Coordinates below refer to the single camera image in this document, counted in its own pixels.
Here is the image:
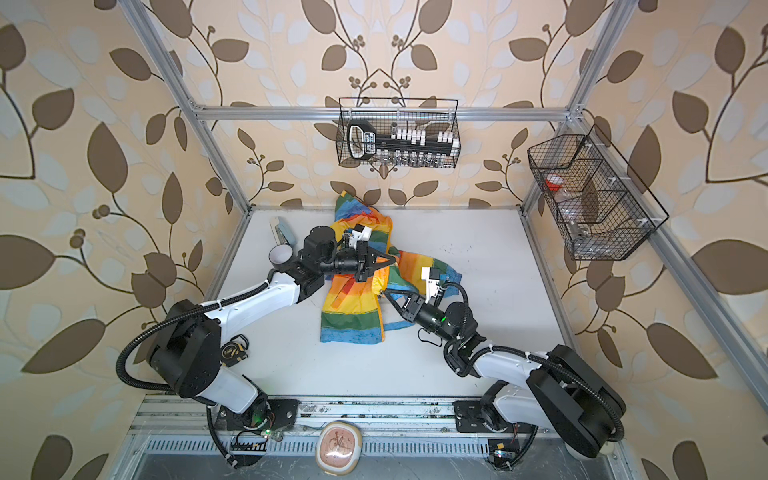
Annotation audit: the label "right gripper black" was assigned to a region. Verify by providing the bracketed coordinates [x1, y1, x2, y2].
[387, 288, 459, 348]

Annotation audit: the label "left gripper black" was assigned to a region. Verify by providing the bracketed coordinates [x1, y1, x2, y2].
[316, 240, 396, 280]

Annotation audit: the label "rainbow striped jacket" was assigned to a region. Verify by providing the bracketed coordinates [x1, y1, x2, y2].
[319, 191, 462, 345]

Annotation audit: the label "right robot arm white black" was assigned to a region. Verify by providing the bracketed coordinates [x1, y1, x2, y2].
[382, 282, 627, 458]

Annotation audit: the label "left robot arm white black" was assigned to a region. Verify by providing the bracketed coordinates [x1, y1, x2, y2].
[115, 226, 396, 414]

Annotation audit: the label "black tape roll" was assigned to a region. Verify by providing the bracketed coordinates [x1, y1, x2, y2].
[268, 244, 296, 272]

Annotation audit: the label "pink round timer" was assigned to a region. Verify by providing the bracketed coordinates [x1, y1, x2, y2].
[315, 421, 363, 476]

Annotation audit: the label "yellow black tape measure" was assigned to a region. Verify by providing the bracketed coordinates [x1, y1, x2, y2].
[220, 334, 250, 367]

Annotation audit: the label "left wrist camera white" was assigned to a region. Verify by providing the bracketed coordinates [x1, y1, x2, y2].
[346, 224, 373, 247]

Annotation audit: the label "black socket set rail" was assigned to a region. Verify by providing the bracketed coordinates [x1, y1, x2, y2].
[341, 120, 461, 161]

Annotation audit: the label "back wire basket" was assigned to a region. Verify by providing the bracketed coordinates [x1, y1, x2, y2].
[335, 96, 462, 169]

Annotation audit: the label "wire basket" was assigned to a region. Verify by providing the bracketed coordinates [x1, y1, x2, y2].
[527, 126, 669, 261]
[335, 96, 462, 169]

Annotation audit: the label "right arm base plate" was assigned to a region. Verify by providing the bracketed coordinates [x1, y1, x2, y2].
[453, 400, 536, 435]

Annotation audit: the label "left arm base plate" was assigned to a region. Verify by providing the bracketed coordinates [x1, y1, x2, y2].
[219, 398, 300, 432]

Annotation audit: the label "right wire basket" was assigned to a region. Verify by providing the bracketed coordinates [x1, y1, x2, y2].
[527, 126, 669, 261]

